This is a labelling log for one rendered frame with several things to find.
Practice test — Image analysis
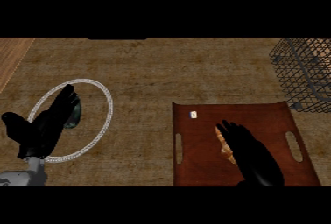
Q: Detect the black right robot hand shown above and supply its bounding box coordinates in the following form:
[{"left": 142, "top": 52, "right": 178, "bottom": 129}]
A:
[{"left": 214, "top": 119, "right": 285, "bottom": 187}]

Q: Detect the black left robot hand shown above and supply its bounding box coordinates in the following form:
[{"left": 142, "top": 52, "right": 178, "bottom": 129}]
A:
[{"left": 0, "top": 83, "right": 81, "bottom": 160}]

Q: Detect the golden croissant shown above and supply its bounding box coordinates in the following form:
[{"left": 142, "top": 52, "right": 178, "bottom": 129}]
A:
[{"left": 213, "top": 126, "right": 238, "bottom": 165}]

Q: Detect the brown wooden tray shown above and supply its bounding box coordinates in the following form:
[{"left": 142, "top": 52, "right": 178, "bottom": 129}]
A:
[{"left": 172, "top": 101, "right": 324, "bottom": 187}]

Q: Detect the dark green avocado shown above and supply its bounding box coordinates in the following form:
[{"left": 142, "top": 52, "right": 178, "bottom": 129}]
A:
[{"left": 62, "top": 99, "right": 83, "bottom": 130}]

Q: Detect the white-rimmed clear plate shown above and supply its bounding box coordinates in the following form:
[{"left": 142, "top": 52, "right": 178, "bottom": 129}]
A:
[{"left": 27, "top": 78, "right": 115, "bottom": 164}]

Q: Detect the black wire tiered basket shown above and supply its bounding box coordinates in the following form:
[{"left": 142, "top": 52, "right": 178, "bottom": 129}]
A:
[{"left": 269, "top": 38, "right": 331, "bottom": 114}]

